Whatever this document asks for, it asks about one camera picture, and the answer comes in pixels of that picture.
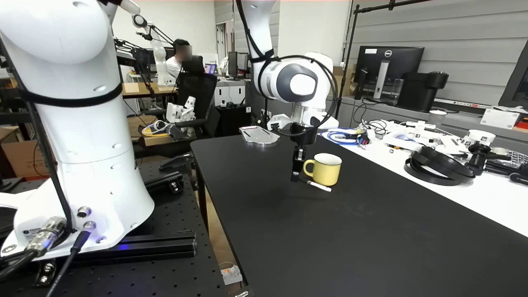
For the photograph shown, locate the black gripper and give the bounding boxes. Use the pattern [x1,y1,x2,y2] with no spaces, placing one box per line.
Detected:
[282,122,317,181]

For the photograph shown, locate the black computer monitor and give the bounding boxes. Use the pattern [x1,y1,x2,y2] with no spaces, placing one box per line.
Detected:
[355,46,424,104]

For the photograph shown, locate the yellow ceramic cup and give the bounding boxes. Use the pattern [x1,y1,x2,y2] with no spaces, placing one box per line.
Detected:
[302,153,342,186]

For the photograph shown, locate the black office chair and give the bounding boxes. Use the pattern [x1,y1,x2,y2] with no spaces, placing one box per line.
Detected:
[170,54,220,142]

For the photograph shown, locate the black optical breadboard base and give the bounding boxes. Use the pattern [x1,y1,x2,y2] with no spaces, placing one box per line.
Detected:
[0,176,228,297]

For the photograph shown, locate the seated person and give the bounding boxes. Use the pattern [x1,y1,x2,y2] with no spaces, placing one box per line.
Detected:
[165,38,192,79]

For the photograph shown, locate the black headphones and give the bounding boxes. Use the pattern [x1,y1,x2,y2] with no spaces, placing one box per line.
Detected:
[404,147,475,186]

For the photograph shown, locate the blue coiled cable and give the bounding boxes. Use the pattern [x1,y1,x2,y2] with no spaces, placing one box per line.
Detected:
[320,127,368,147]

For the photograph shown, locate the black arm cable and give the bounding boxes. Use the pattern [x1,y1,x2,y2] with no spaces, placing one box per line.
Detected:
[0,38,126,297]

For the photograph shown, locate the aluminium mounting plate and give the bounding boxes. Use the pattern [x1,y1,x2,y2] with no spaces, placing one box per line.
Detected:
[239,125,279,145]

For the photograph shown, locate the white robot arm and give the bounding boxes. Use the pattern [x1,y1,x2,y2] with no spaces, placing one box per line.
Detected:
[0,0,155,260]

